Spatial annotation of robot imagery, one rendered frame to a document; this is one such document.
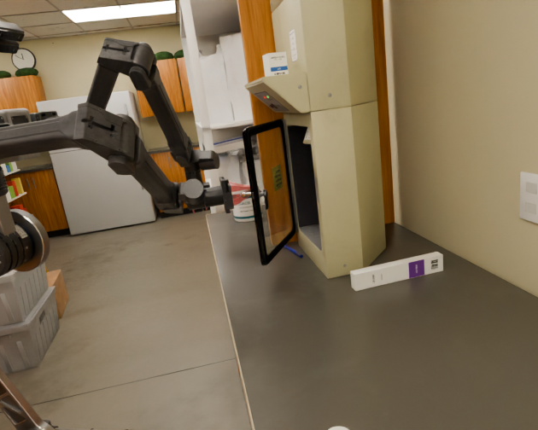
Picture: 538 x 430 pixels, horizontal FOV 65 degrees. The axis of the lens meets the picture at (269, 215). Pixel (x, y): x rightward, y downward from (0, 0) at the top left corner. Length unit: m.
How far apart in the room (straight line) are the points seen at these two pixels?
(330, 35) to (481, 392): 0.85
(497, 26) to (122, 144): 0.89
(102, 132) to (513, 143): 0.92
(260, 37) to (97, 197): 4.93
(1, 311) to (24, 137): 2.22
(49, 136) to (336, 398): 0.72
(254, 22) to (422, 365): 1.12
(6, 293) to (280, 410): 2.42
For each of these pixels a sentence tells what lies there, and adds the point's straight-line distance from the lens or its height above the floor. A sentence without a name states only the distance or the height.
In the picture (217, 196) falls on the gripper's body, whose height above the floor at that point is 1.20.
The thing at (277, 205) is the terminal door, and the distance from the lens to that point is 1.33.
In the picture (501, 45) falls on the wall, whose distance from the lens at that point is 1.20.
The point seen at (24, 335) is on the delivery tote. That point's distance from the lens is 3.12.
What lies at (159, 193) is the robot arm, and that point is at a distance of 1.15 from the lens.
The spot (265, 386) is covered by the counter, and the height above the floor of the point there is 0.94.
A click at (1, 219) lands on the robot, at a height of 1.23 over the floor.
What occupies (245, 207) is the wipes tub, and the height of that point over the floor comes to 1.01.
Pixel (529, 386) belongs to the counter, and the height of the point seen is 0.94.
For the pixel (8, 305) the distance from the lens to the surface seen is 3.06.
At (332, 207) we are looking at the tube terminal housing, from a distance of 1.17.
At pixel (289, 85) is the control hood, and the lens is 1.11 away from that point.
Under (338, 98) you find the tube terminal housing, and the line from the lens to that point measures 1.15.
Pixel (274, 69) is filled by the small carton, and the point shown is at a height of 1.53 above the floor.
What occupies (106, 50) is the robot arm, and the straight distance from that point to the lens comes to 1.24.
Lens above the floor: 1.46
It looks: 15 degrees down
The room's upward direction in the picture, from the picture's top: 8 degrees counter-clockwise
